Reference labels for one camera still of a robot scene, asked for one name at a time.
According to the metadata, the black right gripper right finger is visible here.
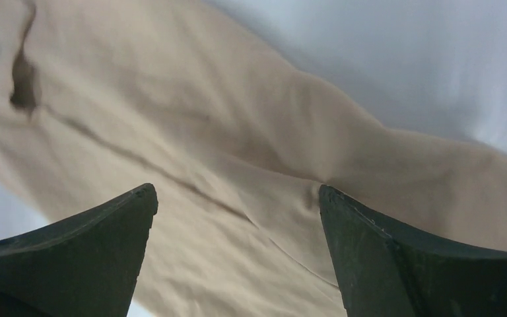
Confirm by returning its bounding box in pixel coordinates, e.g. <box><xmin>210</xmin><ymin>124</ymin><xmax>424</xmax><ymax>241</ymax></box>
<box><xmin>318</xmin><ymin>186</ymin><xmax>507</xmax><ymax>316</ymax></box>

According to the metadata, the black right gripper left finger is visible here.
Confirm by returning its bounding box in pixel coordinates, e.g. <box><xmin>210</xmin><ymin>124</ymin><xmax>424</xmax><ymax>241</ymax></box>
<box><xmin>0</xmin><ymin>184</ymin><xmax>158</xmax><ymax>316</ymax></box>

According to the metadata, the beige t shirt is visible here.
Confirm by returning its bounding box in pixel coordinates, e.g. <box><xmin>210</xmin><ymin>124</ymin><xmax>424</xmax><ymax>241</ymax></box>
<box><xmin>0</xmin><ymin>1</ymin><xmax>507</xmax><ymax>316</ymax></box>

